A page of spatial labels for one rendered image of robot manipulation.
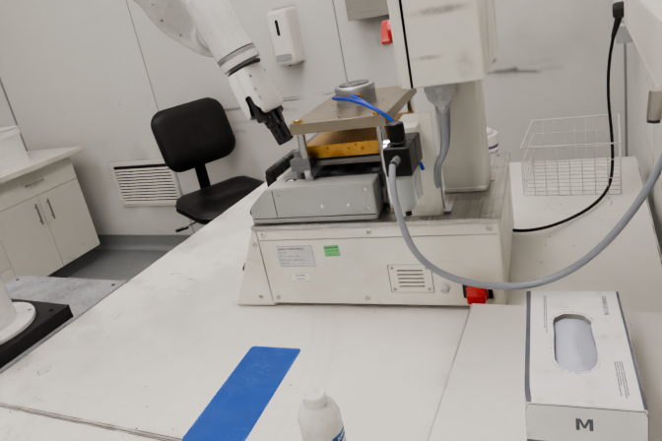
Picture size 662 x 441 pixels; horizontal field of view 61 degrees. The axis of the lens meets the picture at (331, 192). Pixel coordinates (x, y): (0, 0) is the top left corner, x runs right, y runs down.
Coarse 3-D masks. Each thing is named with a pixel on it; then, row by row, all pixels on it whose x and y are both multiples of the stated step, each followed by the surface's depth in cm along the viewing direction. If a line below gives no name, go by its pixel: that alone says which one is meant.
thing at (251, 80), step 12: (252, 60) 110; (240, 72) 109; (252, 72) 111; (264, 72) 115; (240, 84) 110; (252, 84) 110; (264, 84) 113; (240, 96) 110; (252, 96) 110; (264, 96) 111; (276, 96) 115; (264, 108) 110; (252, 120) 113
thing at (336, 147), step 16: (400, 112) 117; (368, 128) 109; (320, 144) 104; (336, 144) 102; (352, 144) 101; (368, 144) 100; (320, 160) 104; (336, 160) 103; (352, 160) 102; (368, 160) 101
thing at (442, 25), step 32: (416, 0) 83; (448, 0) 81; (480, 0) 83; (384, 32) 91; (416, 32) 84; (448, 32) 83; (480, 32) 81; (416, 64) 86; (448, 64) 84; (480, 64) 83; (448, 96) 89; (480, 96) 100; (448, 128) 95; (480, 128) 98; (448, 160) 102; (480, 160) 100; (448, 192) 104
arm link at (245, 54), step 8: (240, 48) 109; (248, 48) 110; (256, 48) 112; (232, 56) 109; (240, 56) 109; (248, 56) 110; (256, 56) 114; (224, 64) 110; (232, 64) 109; (240, 64) 110; (224, 72) 112
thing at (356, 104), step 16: (368, 80) 109; (336, 96) 98; (352, 96) 96; (368, 96) 105; (384, 96) 109; (400, 96) 106; (320, 112) 106; (336, 112) 103; (352, 112) 100; (368, 112) 97; (384, 112) 95; (304, 128) 99; (320, 128) 98; (336, 128) 97; (352, 128) 96
